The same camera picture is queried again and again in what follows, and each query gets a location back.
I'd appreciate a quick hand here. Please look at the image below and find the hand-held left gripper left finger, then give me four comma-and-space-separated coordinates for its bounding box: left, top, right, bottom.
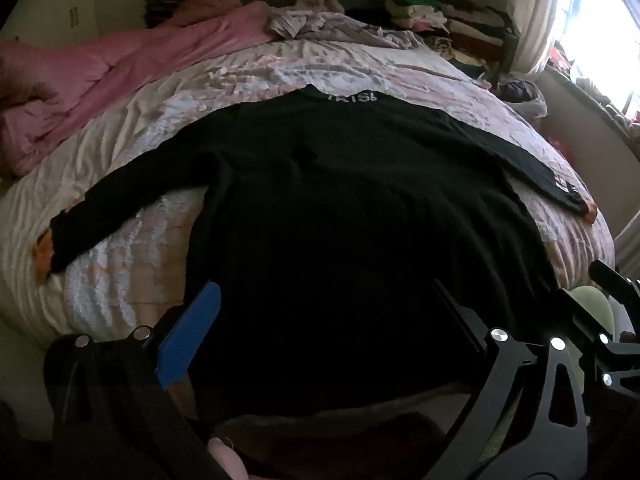
44, 281, 222, 480

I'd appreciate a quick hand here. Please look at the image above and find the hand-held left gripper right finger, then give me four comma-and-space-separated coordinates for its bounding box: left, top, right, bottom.
432, 279, 592, 480

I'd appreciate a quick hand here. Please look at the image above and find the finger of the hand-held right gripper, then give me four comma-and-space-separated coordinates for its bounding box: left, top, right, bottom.
562, 290, 640, 402
589, 258, 640, 307

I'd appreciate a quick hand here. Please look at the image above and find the black long-sleeve shirt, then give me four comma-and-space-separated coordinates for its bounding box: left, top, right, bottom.
49, 85, 591, 418

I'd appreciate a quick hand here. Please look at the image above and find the stack of folded clothes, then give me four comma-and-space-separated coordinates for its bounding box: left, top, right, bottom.
385, 0, 521, 79

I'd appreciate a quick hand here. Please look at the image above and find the person's green clothing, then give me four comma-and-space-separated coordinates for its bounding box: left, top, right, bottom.
570, 285, 624, 356

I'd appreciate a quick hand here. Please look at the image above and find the purple cloth bundle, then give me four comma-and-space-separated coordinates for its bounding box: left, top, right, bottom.
492, 75, 549, 119

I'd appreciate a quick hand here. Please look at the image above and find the window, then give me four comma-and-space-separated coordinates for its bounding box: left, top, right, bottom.
550, 0, 640, 133

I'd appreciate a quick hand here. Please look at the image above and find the pink blanket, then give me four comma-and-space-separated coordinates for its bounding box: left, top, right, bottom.
0, 0, 274, 179

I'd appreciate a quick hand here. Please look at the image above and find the white curtain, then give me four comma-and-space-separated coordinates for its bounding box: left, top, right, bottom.
505, 0, 587, 79

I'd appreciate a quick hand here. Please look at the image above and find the bed with pale sheet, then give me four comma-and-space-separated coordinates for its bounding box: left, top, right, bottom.
0, 35, 617, 461

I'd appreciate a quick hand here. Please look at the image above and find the crumpled lilac cloth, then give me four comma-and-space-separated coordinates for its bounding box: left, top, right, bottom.
267, 0, 431, 52

